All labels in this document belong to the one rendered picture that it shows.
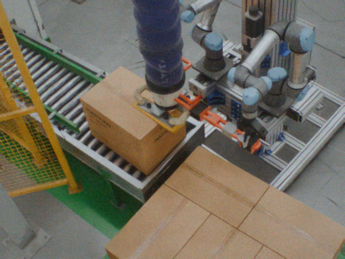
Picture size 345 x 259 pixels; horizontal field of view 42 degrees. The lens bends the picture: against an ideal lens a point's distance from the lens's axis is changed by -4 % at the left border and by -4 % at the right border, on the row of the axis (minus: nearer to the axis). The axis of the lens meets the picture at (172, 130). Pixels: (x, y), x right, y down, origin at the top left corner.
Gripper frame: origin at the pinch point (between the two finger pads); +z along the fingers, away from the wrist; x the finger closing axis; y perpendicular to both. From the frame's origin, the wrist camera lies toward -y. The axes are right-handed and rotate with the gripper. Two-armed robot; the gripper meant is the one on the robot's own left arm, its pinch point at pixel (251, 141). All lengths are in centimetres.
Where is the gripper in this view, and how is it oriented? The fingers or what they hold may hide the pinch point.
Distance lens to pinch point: 247.7
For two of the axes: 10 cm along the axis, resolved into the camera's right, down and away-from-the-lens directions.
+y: -7.2, -4.9, 4.9
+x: -6.9, 5.9, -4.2
